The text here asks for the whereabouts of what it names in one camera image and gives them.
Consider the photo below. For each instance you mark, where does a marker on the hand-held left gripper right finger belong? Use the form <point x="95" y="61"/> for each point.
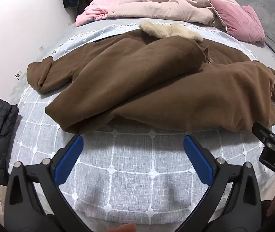
<point x="197" y="157"/>

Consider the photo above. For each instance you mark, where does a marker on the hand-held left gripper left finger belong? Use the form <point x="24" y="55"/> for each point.
<point x="69" y="157"/>

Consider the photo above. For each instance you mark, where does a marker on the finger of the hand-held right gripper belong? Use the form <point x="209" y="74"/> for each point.
<point x="264" y="133"/>

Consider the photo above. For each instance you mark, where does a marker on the brown coat with fur collar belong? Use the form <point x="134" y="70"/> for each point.
<point x="152" y="82"/>

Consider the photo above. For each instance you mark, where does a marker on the person's left hand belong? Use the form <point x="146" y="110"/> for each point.
<point x="123" y="228"/>

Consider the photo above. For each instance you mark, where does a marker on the grey checked blanket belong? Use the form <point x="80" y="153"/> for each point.
<point x="132" y="164"/>

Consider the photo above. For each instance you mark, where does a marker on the grey pillow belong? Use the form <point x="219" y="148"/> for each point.
<point x="272" y="21"/>

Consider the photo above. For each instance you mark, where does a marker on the pink pillow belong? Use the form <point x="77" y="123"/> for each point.
<point x="238" y="21"/>

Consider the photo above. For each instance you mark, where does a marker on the pink and beige duvet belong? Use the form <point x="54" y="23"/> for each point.
<point x="152" y="7"/>

